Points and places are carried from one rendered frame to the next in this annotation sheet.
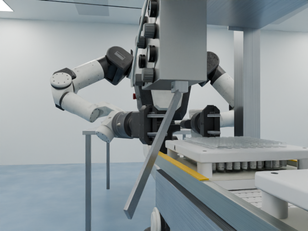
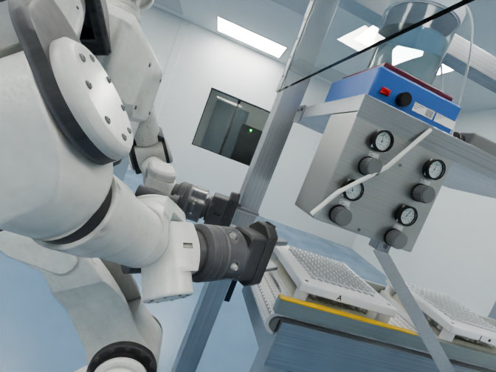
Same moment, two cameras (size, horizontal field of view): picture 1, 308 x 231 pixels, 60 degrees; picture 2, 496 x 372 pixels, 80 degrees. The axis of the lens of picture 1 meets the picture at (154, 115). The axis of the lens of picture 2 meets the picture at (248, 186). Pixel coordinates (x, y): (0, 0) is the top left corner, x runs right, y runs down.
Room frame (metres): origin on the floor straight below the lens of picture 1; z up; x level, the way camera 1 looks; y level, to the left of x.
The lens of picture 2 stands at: (0.90, 0.54, 1.11)
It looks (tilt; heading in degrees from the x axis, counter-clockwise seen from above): 6 degrees down; 269
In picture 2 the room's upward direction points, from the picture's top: 21 degrees clockwise
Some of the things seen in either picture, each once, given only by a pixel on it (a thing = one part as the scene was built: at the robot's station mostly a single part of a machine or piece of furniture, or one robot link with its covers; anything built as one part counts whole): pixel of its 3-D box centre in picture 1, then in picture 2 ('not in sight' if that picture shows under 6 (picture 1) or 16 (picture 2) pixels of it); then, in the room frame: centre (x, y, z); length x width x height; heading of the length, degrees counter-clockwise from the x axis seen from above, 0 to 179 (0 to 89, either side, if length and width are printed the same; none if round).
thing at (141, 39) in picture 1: (140, 40); (371, 164); (0.70, 0.04, 1.17); 0.03 x 0.03 x 0.04; 12
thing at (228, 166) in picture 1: (228, 162); not in sight; (0.53, -0.15, 0.88); 0.01 x 0.01 x 0.07
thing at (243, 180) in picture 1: (229, 168); (319, 291); (0.61, -0.17, 0.84); 0.24 x 0.24 x 0.02; 12
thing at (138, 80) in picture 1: (139, 77); (342, 212); (0.72, 0.04, 1.07); 0.03 x 0.03 x 0.05; 12
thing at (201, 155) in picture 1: (229, 147); (326, 274); (0.61, -0.17, 0.89); 0.25 x 0.24 x 0.02; 102
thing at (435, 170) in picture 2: (152, 8); (433, 169); (0.58, 0.00, 1.20); 0.04 x 0.01 x 0.04; 12
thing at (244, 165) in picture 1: (244, 161); not in sight; (0.54, -0.18, 0.88); 0.01 x 0.01 x 0.07
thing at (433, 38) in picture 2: not in sight; (410, 44); (0.66, -0.13, 1.45); 0.15 x 0.15 x 0.19
